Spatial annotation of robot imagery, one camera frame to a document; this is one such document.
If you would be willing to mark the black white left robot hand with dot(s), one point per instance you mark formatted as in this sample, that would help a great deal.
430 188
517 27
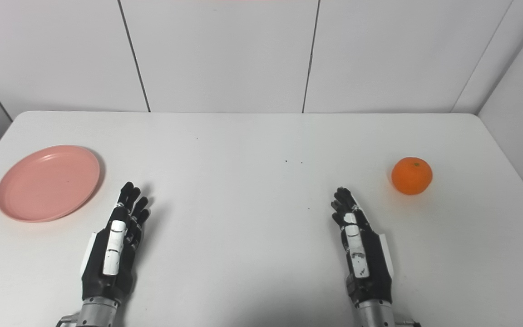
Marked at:
115 254

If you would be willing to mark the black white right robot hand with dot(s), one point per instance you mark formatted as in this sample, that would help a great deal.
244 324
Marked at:
368 268

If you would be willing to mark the pink round plate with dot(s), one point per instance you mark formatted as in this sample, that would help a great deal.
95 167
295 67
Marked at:
48 184

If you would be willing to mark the orange fruit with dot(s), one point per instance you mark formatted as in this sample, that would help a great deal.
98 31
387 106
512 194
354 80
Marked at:
411 176

